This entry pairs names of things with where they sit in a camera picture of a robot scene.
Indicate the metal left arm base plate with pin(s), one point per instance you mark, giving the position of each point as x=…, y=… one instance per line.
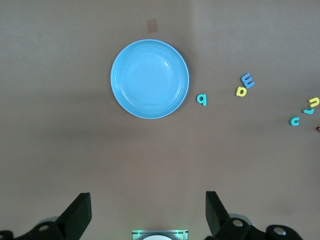
x=136, y=234

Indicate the brown tape patch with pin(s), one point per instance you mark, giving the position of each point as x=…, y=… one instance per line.
x=152, y=25

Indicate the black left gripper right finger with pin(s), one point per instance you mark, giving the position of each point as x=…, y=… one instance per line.
x=216, y=220

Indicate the blue foam letter E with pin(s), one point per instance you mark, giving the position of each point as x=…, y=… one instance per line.
x=247, y=80

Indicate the teal foam letter l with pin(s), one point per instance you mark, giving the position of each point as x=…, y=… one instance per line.
x=308, y=111

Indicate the teal foam letter q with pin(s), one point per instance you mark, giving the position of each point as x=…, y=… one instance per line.
x=202, y=99

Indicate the blue plate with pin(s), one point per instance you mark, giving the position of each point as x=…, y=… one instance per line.
x=150, y=78

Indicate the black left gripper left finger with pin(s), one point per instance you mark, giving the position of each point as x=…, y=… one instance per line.
x=73, y=220

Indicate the yellow foam letter u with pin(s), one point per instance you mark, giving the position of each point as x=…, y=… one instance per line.
x=313, y=102

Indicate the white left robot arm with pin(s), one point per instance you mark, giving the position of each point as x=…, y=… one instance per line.
x=157, y=238

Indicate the yellow foam letter d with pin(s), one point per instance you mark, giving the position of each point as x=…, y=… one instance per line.
x=241, y=91

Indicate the teal foam letter c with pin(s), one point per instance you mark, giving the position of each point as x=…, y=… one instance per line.
x=295, y=121

